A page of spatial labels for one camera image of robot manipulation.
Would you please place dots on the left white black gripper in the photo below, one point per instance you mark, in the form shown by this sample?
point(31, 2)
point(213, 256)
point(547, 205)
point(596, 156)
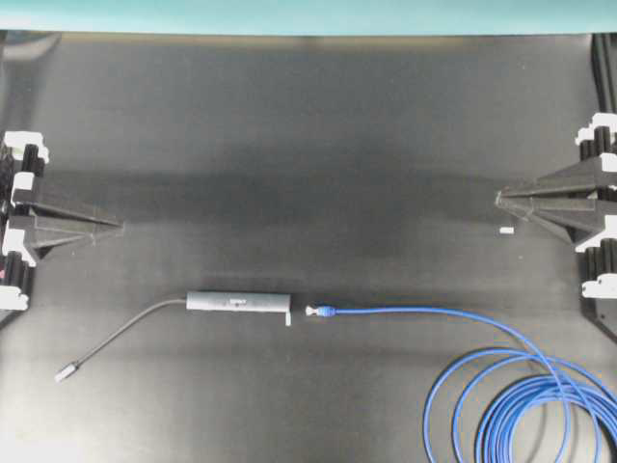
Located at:
point(25, 156)

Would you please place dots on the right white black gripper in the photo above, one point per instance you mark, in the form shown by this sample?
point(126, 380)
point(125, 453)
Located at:
point(590, 223)

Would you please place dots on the grey USB hub with cable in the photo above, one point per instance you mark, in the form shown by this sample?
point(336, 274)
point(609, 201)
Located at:
point(196, 301)

